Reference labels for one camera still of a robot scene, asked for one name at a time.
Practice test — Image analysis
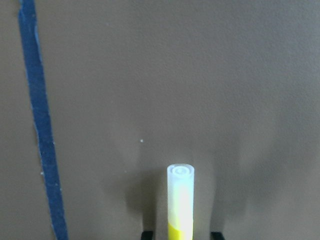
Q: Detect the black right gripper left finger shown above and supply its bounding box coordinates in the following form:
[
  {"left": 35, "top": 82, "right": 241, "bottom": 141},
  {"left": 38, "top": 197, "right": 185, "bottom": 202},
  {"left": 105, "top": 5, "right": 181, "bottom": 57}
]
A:
[{"left": 140, "top": 231, "right": 153, "bottom": 240}]

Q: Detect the yellow highlighter pen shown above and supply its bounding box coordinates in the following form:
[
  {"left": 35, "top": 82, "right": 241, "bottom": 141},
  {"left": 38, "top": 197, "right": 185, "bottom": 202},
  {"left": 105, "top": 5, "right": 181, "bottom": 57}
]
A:
[{"left": 167, "top": 163, "right": 195, "bottom": 240}]

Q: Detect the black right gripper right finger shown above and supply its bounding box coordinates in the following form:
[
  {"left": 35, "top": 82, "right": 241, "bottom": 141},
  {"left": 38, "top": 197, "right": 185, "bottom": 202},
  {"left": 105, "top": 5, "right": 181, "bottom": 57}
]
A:
[{"left": 211, "top": 231, "right": 225, "bottom": 240}]

